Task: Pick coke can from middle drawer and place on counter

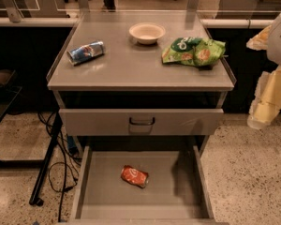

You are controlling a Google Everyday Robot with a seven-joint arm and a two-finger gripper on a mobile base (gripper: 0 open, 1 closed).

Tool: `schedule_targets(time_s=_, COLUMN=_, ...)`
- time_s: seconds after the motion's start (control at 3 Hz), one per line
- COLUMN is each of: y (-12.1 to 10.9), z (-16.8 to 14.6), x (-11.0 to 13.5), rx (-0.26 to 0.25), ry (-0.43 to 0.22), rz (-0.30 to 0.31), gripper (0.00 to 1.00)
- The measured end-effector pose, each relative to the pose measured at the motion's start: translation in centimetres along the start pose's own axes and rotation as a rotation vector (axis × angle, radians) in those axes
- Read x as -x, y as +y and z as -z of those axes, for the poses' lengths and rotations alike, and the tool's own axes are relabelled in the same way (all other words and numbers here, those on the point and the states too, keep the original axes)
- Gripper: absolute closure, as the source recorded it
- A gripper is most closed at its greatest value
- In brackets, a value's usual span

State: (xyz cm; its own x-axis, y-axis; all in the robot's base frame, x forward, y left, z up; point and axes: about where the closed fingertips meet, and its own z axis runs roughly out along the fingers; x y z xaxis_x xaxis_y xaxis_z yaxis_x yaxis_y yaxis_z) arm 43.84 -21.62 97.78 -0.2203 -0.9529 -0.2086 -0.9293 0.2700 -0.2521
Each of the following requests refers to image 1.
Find closed top drawer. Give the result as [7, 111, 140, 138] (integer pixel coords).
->
[59, 109, 223, 136]

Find black stand leg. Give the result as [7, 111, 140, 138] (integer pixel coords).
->
[29, 114, 62, 206]

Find grey metal cabinet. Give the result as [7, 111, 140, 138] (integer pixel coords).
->
[47, 11, 235, 149]

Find white paper bowl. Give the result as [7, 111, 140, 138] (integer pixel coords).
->
[129, 22, 166, 45]

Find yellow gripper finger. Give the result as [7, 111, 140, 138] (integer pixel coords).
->
[246, 25, 272, 51]
[247, 66, 281, 129]

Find blue pepsi can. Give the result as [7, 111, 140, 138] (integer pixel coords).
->
[67, 40, 105, 66]

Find open middle drawer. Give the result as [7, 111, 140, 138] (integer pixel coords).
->
[70, 146, 214, 225]

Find dark side table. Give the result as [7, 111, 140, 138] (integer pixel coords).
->
[0, 69, 22, 122]

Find red coke can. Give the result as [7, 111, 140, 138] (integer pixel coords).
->
[121, 165, 149, 188]

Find black drawer handle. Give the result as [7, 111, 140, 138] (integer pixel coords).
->
[129, 117, 155, 126]

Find green chip bag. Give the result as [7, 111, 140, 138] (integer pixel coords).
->
[161, 37, 226, 68]

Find black floor cables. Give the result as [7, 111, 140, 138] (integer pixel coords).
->
[37, 111, 82, 223]

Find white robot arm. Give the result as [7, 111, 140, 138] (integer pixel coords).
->
[246, 13, 281, 129]

